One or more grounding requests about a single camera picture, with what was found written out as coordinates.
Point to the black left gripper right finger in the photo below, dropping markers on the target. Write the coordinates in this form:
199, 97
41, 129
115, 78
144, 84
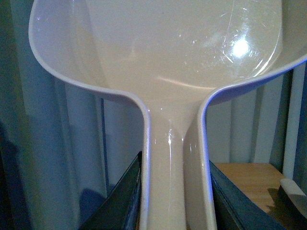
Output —
233, 209

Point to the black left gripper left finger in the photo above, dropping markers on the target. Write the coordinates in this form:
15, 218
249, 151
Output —
120, 210

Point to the beige plastic dustpan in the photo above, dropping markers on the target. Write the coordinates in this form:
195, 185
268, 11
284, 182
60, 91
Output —
171, 58

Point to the wooden nightstand cabinet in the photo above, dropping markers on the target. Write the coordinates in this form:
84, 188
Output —
254, 180

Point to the beige hand brush black bristles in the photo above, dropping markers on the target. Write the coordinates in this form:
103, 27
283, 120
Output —
290, 195

